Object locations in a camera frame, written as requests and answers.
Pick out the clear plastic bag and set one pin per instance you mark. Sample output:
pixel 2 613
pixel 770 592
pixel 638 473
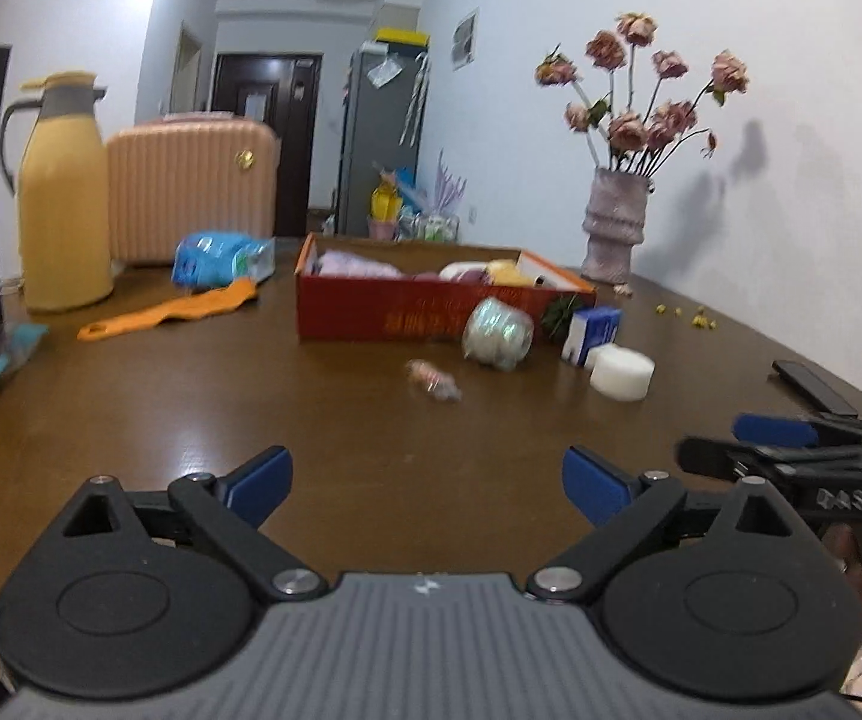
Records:
pixel 384 71

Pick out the pink ribbed vase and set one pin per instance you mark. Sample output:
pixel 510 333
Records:
pixel 615 232

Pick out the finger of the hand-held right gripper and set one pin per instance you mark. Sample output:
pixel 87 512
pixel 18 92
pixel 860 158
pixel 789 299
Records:
pixel 776 430
pixel 731 457

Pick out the dark brown entrance door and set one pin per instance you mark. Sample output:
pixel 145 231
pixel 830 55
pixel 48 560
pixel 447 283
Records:
pixel 266 142

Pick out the blue wipes packet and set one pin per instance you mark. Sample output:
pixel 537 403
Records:
pixel 213 256

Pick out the peach ribbed suitcase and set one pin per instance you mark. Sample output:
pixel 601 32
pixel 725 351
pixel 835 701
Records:
pixel 183 187

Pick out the white wall panel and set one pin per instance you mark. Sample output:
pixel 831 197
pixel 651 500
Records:
pixel 465 39

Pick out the person's right hand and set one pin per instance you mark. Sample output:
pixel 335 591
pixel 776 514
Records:
pixel 851 570

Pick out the white round container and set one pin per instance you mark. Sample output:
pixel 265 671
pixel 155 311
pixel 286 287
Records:
pixel 621 373

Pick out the pink cloth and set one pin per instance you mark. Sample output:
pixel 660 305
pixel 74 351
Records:
pixel 356 264

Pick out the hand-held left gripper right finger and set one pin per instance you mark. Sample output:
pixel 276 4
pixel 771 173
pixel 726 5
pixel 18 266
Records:
pixel 596 484

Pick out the green leafy sprig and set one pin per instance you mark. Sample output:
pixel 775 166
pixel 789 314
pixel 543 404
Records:
pixel 560 315

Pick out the dried pink rose bouquet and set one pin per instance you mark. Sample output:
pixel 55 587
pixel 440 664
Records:
pixel 645 124

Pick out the black phone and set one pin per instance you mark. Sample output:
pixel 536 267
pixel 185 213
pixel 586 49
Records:
pixel 814 386

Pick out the yellow white plush toy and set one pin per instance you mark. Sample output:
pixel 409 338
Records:
pixel 510 272

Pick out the purple decorative sprigs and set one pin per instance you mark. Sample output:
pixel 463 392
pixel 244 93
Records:
pixel 447 187

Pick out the yellow thermos jug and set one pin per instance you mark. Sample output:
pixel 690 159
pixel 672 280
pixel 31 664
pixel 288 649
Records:
pixel 63 225

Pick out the scattered yellow flower bits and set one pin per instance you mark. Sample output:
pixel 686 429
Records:
pixel 690 317

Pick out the yellow box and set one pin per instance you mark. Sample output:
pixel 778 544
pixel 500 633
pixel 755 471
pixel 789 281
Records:
pixel 401 37

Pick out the red cardboard box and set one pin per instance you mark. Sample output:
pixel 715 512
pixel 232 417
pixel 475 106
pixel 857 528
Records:
pixel 371 315

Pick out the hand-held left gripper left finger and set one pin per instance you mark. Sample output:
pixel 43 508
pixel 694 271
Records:
pixel 260 484

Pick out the blue white small box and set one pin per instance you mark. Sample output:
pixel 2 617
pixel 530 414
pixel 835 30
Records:
pixel 588 334

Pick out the yellow paper bag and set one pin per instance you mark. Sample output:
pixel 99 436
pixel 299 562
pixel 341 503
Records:
pixel 384 202

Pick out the grey refrigerator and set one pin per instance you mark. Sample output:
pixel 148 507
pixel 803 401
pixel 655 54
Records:
pixel 378 157

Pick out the wrapped candy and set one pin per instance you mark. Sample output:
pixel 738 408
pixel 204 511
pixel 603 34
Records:
pixel 435 381

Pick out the interior door frame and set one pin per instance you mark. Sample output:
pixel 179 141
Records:
pixel 187 71

